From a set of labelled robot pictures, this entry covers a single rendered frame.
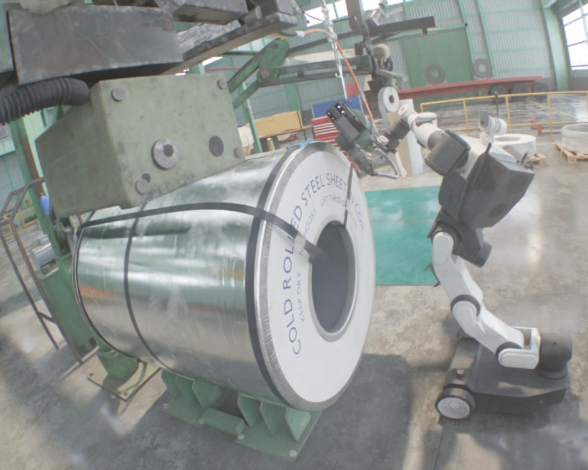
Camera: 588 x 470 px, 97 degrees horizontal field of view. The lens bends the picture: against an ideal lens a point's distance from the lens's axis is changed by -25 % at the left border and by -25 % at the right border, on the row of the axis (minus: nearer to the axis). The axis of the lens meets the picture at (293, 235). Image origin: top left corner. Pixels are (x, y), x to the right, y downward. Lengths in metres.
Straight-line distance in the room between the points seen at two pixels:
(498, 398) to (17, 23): 1.89
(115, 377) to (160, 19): 2.63
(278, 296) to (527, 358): 1.20
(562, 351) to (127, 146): 1.78
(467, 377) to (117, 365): 2.30
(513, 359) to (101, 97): 1.75
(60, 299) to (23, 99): 3.10
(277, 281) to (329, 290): 0.74
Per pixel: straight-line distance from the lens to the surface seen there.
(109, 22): 0.40
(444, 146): 1.21
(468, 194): 1.34
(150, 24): 0.43
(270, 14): 0.68
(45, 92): 0.30
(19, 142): 6.38
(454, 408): 1.83
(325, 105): 10.74
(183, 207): 1.21
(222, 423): 2.02
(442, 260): 1.51
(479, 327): 1.68
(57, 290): 3.33
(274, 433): 1.94
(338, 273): 1.82
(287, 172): 1.20
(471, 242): 1.48
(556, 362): 1.84
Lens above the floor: 1.51
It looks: 20 degrees down
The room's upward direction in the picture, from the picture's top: 14 degrees counter-clockwise
